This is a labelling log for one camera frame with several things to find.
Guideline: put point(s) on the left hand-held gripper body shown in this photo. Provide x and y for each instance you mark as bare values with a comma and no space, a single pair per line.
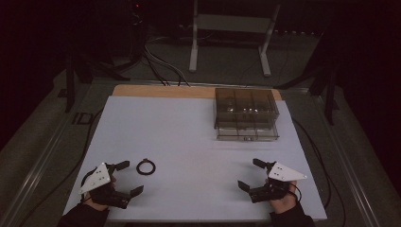
96,179

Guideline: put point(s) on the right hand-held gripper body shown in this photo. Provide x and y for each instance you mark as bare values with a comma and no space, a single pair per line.
283,173

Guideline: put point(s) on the clear plastic drawer box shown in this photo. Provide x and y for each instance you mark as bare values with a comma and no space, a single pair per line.
246,113

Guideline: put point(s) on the person's left hand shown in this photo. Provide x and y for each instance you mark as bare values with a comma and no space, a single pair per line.
97,206

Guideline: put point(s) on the person's right hand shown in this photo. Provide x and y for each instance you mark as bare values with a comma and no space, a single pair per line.
283,205

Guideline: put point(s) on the white table mat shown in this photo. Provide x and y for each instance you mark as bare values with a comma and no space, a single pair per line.
189,151

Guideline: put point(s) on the black tripod stand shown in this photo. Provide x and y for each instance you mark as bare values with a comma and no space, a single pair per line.
330,97
70,85

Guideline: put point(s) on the white metal stand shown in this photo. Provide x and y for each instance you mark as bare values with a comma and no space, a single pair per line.
194,47

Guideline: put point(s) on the dark device with red light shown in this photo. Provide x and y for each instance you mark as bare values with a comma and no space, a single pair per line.
137,11

